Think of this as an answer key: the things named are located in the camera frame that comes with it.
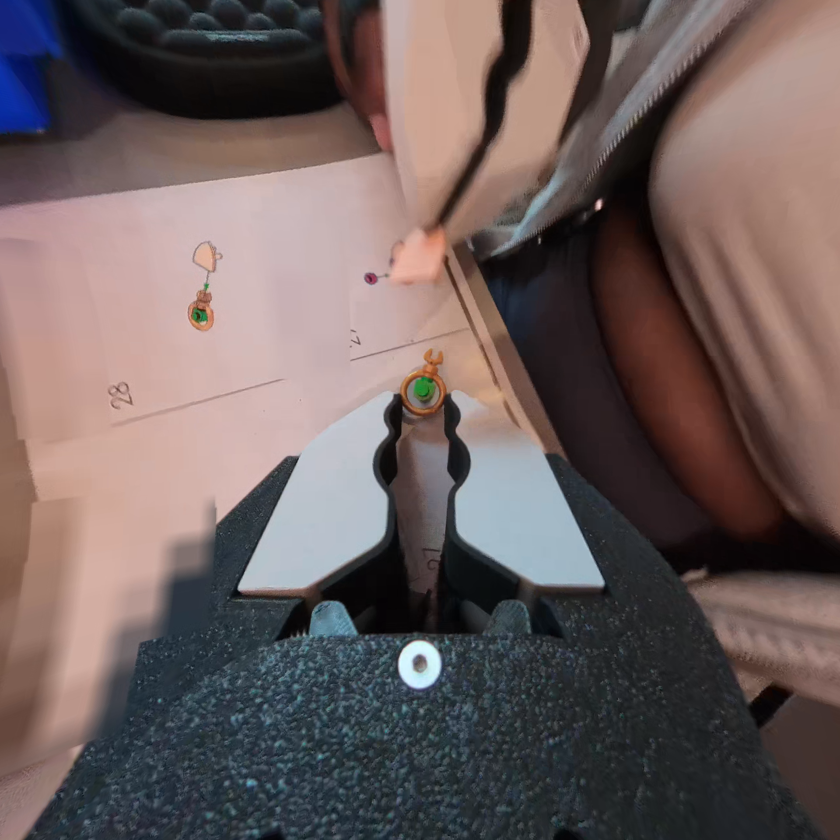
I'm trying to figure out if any grey zip jacket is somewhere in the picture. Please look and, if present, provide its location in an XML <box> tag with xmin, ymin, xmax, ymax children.
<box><xmin>472</xmin><ymin>0</ymin><xmax>840</xmax><ymax>261</ymax></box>

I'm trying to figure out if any person's bare leg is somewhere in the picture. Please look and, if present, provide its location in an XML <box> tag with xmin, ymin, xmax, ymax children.
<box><xmin>594</xmin><ymin>209</ymin><xmax>788</xmax><ymax>547</ymax></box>

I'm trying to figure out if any beige knit cloth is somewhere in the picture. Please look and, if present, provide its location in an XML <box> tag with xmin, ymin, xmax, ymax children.
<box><xmin>682</xmin><ymin>567</ymin><xmax>840</xmax><ymax>708</ymax></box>

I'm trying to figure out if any gold ring with green stud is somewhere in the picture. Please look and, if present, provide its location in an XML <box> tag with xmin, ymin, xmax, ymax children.
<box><xmin>399</xmin><ymin>349</ymin><xmax>448</xmax><ymax>417</ymax></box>

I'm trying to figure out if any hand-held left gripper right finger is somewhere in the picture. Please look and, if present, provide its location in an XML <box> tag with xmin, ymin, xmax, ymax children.
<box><xmin>444</xmin><ymin>390</ymin><xmax>607</xmax><ymax>601</ymax></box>

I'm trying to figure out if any blue plastic bin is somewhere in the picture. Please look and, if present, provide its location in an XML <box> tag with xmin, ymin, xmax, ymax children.
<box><xmin>0</xmin><ymin>0</ymin><xmax>64</xmax><ymax>137</ymax></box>

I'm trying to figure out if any pale desk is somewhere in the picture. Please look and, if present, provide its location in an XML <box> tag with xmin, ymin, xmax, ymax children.
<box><xmin>0</xmin><ymin>98</ymin><xmax>572</xmax><ymax>840</ymax></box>

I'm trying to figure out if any small pale pink brick piece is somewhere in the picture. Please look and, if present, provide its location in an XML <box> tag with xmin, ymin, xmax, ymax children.
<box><xmin>390</xmin><ymin>226</ymin><xmax>448</xmax><ymax>284</ymax></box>

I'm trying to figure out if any person's right hand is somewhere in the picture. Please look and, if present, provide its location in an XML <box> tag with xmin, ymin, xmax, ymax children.
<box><xmin>341</xmin><ymin>5</ymin><xmax>396</xmax><ymax>153</ymax></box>

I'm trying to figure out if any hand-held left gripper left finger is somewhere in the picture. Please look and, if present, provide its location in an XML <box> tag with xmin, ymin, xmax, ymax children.
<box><xmin>236</xmin><ymin>390</ymin><xmax>404</xmax><ymax>599</ymax></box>

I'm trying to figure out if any building instruction booklet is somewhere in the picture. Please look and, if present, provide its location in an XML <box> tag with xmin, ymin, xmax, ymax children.
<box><xmin>0</xmin><ymin>154</ymin><xmax>513</xmax><ymax>592</ymax></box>

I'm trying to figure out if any black bumpy foam pad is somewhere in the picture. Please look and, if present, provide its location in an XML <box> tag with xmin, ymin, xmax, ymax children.
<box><xmin>72</xmin><ymin>0</ymin><xmax>349</xmax><ymax>120</ymax></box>

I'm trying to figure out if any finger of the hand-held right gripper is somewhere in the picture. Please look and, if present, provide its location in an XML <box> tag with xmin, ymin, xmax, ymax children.
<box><xmin>381</xmin><ymin>0</ymin><xmax>521</xmax><ymax>232</ymax></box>
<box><xmin>438</xmin><ymin>0</ymin><xmax>632</xmax><ymax>246</ymax></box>

